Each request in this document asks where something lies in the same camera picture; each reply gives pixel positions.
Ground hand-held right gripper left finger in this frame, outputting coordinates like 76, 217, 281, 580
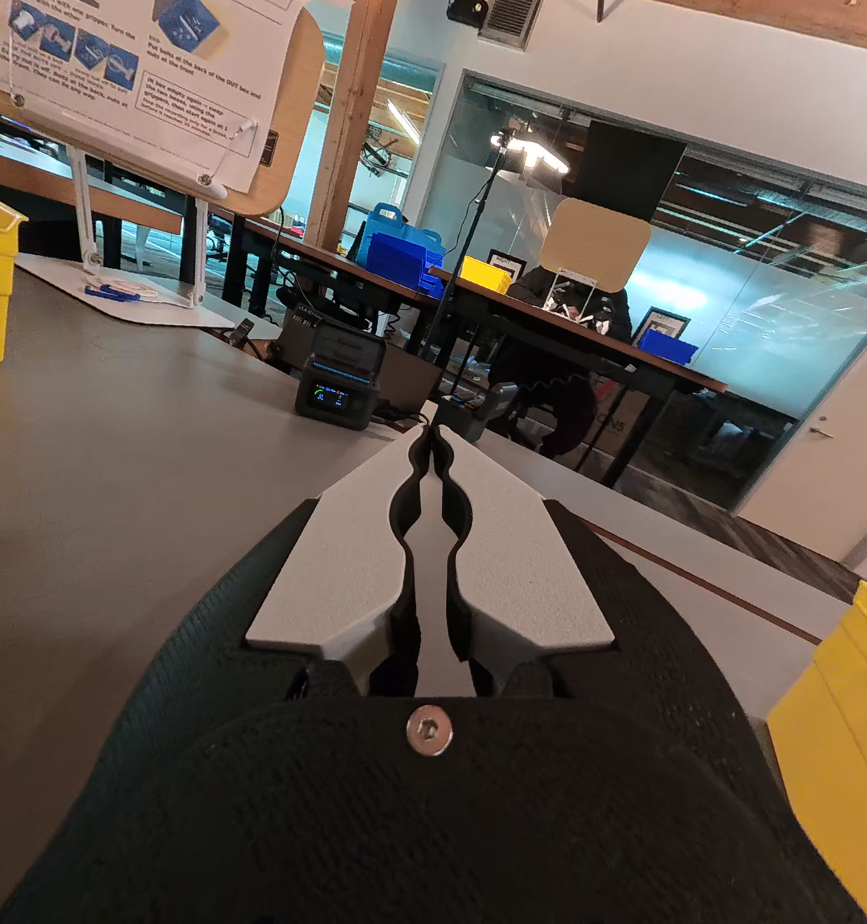
246, 424, 432, 680

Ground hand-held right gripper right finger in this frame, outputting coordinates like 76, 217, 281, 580
433, 424, 616, 683

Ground small black battery charger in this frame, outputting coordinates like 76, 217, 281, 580
433, 393, 489, 443

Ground cardboard box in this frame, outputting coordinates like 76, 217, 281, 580
585, 392, 648, 464

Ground dark grey handheld device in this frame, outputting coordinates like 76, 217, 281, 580
480, 383, 521, 438

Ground dark battery charging case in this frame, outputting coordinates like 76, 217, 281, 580
294, 318, 388, 433

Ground wooden top desk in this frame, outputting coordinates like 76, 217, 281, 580
209, 205, 443, 322
429, 266, 728, 493

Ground blue plastic bin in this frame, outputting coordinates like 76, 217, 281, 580
636, 328, 700, 365

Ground stacked blue plastic bins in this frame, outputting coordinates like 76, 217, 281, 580
364, 232, 446, 299

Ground white door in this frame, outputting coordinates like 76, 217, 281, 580
735, 339, 867, 565

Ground beige rounded board stand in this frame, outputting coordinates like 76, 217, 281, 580
539, 198, 653, 320

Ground black light stand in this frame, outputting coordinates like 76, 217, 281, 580
417, 126, 522, 363

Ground black flat panel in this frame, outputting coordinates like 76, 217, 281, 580
570, 119, 687, 222

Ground wooden board document stand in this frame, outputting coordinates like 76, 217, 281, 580
0, 0, 326, 328

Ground light wooden beam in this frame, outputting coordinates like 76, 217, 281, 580
303, 0, 400, 251

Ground printed instruction sheet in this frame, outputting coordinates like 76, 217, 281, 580
0, 0, 306, 196

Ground blue tote with handle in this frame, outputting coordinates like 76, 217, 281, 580
354, 202, 446, 254

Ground grey wall air vent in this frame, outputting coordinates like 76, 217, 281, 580
477, 0, 544, 51

